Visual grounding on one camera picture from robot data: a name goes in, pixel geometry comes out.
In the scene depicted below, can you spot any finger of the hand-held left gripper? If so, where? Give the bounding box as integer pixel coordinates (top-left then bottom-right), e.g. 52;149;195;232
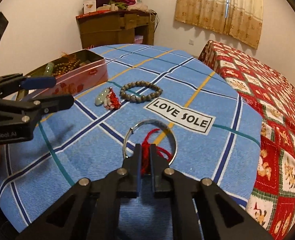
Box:
0;73;57;98
0;94;75;121

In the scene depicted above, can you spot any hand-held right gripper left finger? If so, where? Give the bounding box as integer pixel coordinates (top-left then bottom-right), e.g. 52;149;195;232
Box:
15;144;143;240

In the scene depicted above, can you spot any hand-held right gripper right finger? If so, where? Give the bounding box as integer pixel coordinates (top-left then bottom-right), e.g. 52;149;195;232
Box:
150;144;274;240

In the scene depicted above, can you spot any green jade bangle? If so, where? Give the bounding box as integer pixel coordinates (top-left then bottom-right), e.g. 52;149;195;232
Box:
44;62;55;77

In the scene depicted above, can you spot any red cord pendant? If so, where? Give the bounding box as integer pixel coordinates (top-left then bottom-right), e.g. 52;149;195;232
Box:
140;129;172;175

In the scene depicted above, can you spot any silver bangle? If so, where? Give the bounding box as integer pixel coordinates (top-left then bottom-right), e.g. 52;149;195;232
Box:
123;119;178;165

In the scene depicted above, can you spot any wooden bead necklace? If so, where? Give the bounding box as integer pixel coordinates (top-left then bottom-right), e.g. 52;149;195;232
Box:
52;52;81;78

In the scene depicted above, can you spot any pink metal tin box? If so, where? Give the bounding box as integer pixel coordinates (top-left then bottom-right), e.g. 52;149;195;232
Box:
17;49;108;103

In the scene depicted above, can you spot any jade pendant with red tassel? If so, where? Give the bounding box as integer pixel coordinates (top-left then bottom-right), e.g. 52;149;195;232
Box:
95;87;120;110

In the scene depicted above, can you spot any blue checked tablecloth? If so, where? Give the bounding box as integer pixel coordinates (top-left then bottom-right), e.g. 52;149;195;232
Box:
0;44;263;240

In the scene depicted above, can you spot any brown wooden desk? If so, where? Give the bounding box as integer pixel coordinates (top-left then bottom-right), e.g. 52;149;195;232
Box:
75;10;156;49

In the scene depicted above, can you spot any flat red box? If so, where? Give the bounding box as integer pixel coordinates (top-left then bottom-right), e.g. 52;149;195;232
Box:
75;12;105;19

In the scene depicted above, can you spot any white carton box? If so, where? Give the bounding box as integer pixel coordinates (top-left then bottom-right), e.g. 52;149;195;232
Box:
83;0;97;14

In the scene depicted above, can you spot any pink cloth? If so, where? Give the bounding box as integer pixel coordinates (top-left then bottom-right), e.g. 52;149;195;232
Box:
126;2;148;12

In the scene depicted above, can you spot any red patchwork bedspread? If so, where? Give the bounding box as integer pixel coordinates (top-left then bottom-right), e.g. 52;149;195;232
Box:
199;40;295;238

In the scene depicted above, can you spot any beige patterned curtain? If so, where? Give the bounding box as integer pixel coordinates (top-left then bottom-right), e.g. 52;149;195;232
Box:
175;0;264;50

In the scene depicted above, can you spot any grey bead bracelet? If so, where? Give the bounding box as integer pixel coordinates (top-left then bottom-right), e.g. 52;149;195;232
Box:
119;81;163;104

